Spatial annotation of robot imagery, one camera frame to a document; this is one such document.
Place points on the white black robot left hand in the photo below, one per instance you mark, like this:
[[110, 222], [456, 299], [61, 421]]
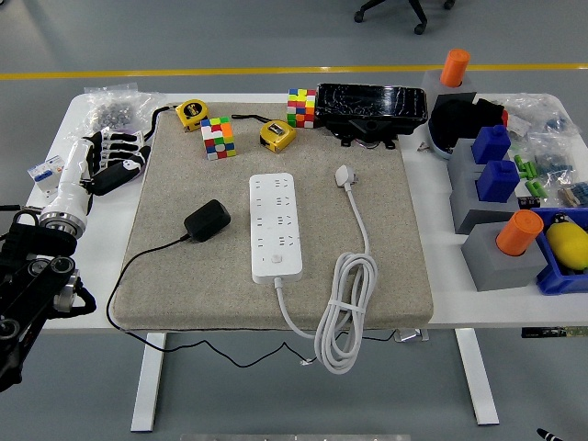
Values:
[[73, 184]]

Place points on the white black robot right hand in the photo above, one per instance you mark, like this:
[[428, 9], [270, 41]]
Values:
[[551, 436]]

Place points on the black power adapter plug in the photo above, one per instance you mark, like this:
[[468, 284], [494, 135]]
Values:
[[206, 220]]

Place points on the white power strip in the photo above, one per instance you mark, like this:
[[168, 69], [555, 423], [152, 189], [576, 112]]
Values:
[[275, 229]]

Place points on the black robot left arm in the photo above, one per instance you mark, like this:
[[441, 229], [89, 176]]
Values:
[[27, 285]]

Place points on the dark circuit board strip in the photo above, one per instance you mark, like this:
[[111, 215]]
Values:
[[551, 332]]

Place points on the white circuit breaker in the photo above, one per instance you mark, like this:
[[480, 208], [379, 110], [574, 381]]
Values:
[[43, 174]]

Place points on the clear bag of metal nuts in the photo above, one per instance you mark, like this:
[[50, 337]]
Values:
[[110, 115]]

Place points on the white table leg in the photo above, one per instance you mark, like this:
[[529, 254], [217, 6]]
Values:
[[149, 381], [478, 376]]

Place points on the yellow tape measure round label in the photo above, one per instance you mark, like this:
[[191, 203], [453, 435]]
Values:
[[192, 112]]

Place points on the three-by-three puzzle cube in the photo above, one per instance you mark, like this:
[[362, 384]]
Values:
[[218, 138]]

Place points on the blue plastic bin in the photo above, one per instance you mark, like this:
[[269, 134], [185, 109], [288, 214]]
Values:
[[558, 280]]

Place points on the grey-brown mat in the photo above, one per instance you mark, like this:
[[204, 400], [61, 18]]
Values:
[[206, 285]]

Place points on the yellow rounded toy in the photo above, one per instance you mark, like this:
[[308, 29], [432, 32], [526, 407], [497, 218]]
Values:
[[569, 245]]

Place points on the orange cylinder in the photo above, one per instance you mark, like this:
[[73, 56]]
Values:
[[519, 232], [455, 66]]

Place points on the yellow tape measure black window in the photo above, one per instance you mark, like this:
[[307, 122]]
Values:
[[277, 135]]

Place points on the small black component strip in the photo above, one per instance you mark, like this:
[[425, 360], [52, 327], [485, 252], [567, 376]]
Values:
[[529, 202]]

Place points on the many-celled puzzle cube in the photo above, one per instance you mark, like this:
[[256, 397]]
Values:
[[301, 108]]

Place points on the clear bag of resistors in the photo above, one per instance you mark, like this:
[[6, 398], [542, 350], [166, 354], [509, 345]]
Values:
[[574, 193]]

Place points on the green plastic cylinder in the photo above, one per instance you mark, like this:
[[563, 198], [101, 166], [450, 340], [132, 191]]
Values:
[[529, 170], [533, 186], [518, 161], [542, 191]]

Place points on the blue square peg block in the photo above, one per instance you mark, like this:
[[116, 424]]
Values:
[[498, 181], [491, 144]]

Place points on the clear bag of dark parts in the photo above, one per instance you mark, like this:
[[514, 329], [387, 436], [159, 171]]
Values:
[[551, 156]]

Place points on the black device with cracked screen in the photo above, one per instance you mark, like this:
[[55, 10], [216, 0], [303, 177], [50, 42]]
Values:
[[367, 105]]

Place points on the pale blue bowl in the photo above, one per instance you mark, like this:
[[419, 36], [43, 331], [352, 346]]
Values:
[[438, 144]]

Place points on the small metal clip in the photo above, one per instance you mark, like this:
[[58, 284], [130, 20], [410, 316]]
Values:
[[422, 147]]

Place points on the clear bag of blue parts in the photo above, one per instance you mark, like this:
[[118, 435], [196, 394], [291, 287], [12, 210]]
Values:
[[537, 112]]

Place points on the black cloth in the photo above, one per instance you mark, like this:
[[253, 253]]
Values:
[[455, 117]]

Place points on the black office chair base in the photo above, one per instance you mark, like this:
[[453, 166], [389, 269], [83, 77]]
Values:
[[415, 11]]

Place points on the metal bracket under table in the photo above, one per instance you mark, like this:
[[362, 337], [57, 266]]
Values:
[[411, 336]]

